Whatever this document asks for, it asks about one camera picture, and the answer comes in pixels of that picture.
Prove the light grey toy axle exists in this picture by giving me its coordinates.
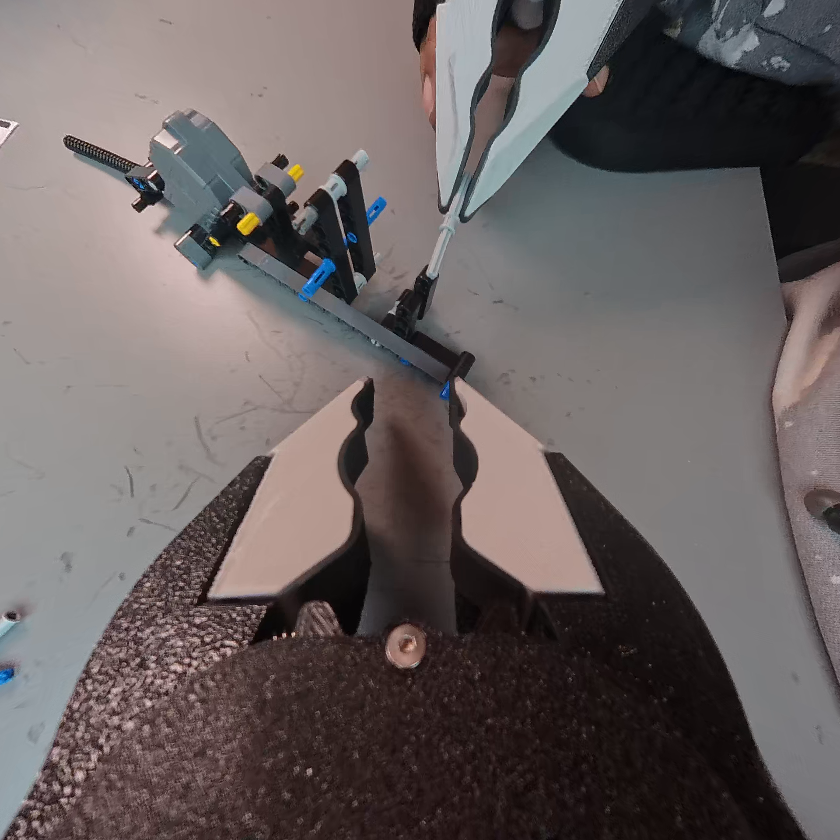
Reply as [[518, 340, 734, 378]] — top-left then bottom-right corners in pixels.
[[428, 209, 463, 280]]

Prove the person's grey spattered hoodie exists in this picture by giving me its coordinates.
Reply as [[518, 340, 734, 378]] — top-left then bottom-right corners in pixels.
[[771, 262, 840, 686]]

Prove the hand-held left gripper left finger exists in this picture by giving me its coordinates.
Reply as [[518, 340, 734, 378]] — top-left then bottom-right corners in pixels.
[[206, 377, 375, 621]]

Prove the person's right hand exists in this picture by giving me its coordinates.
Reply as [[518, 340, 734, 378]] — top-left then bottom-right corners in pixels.
[[420, 29, 613, 135]]

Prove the toy brick motor assembly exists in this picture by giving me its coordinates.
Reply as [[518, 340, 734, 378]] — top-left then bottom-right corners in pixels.
[[63, 108, 476, 403]]

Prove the black drawstring toggle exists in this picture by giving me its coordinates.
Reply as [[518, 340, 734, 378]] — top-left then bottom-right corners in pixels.
[[803, 488, 840, 534]]

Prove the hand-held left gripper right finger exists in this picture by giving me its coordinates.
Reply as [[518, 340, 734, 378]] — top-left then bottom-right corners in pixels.
[[448, 379, 605, 618]]

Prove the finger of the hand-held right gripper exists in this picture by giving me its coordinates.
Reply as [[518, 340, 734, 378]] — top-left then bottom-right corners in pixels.
[[458, 0, 626, 222], [435, 0, 504, 215]]

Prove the grey desk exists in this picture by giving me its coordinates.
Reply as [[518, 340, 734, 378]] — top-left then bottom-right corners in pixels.
[[0, 0, 840, 840]]

